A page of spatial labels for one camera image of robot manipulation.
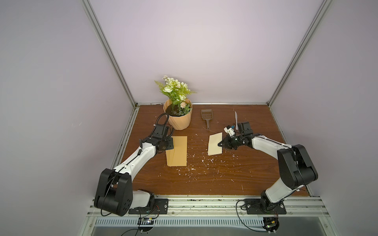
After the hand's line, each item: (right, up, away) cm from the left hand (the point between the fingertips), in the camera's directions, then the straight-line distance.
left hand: (171, 142), depth 88 cm
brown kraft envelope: (+3, -10, +5) cm, 11 cm away
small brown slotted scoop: (+25, +17, +25) cm, 40 cm away
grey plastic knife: (+47, +15, +24) cm, 55 cm away
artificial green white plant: (+4, +31, -1) cm, 31 cm away
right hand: (+30, +2, +1) cm, 30 cm away
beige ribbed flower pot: (+5, +17, +7) cm, 19 cm away
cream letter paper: (+27, -5, +4) cm, 28 cm away
